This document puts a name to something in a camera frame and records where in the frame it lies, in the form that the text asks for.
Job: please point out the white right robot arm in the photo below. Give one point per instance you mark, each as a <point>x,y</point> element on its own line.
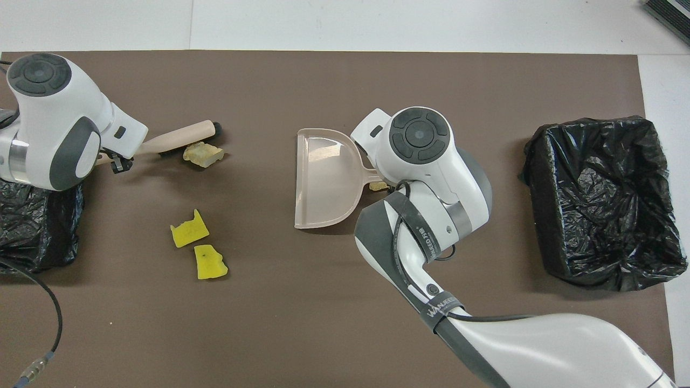
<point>431,172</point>

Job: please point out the dark ribbed device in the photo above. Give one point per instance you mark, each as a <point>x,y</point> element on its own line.
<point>671,16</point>

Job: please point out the beige flat foam chunk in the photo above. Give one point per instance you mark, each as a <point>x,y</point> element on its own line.
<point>378,186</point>

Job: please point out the beige plastic dustpan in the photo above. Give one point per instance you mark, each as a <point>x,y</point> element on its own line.
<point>323,183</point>

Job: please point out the notched yellow sponge piece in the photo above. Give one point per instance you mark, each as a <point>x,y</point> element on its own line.
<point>188,230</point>

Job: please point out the beige hand brush black bristles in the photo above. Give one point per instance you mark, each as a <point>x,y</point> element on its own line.
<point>180,136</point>

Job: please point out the brown table mat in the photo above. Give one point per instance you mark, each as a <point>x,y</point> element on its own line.
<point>323,81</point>

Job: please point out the pale yellow foam chunk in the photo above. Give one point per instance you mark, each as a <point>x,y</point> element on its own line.
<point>202,154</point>

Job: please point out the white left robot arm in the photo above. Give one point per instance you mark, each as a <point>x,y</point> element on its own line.
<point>48,118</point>

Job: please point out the black bag lined bin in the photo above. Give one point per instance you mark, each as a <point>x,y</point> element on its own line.
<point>604,215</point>
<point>38,226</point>

